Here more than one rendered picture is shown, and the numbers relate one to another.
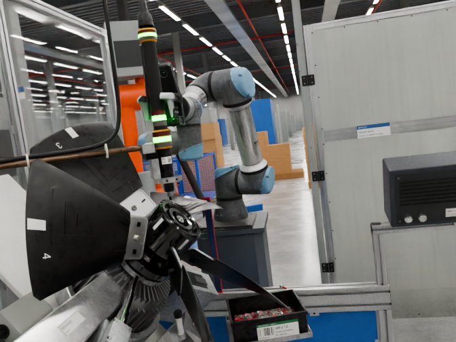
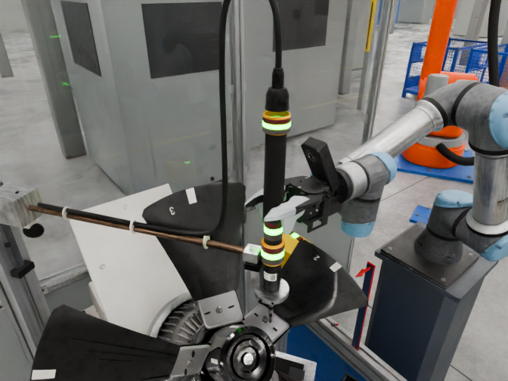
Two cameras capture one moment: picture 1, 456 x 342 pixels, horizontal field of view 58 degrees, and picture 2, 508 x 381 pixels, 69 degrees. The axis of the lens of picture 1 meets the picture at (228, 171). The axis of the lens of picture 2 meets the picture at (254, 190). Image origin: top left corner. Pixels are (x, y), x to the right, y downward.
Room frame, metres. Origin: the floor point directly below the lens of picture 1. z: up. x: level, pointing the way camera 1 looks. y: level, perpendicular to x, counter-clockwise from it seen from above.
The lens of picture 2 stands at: (0.57, -0.19, 1.83)
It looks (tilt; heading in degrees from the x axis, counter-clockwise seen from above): 29 degrees down; 41
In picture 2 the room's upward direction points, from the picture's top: straight up
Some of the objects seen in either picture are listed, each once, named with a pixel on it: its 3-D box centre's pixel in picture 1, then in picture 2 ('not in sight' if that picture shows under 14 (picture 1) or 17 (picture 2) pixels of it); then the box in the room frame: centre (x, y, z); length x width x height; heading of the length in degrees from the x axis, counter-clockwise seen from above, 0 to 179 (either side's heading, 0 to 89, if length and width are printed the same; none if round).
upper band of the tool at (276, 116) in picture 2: (147, 36); (276, 122); (1.01, 0.15, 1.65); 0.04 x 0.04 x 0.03
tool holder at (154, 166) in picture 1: (161, 162); (267, 272); (1.00, 0.16, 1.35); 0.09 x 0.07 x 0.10; 114
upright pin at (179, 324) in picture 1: (179, 324); not in sight; (0.88, 0.15, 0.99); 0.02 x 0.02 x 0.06
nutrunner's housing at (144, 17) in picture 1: (156, 98); (274, 204); (1.01, 0.15, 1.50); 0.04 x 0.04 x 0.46
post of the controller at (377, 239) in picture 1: (378, 254); not in sight; (1.26, -0.44, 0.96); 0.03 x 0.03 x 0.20; 79
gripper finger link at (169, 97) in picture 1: (169, 105); (286, 219); (1.01, 0.12, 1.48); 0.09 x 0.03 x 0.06; 0
